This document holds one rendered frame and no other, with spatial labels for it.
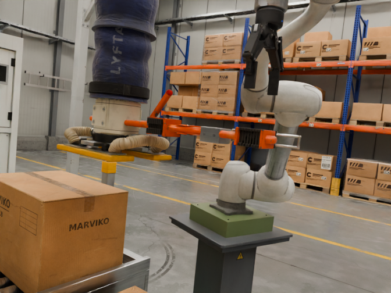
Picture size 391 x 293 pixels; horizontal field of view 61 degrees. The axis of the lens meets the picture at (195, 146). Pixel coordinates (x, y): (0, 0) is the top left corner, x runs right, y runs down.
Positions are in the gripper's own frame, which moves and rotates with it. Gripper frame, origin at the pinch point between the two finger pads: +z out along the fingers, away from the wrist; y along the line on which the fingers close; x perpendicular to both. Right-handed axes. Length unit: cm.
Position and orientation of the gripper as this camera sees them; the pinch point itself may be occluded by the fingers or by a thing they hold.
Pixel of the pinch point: (261, 88)
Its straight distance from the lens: 95.2
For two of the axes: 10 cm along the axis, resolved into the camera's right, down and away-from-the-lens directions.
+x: 7.8, 1.2, -6.2
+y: -6.2, 0.0, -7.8
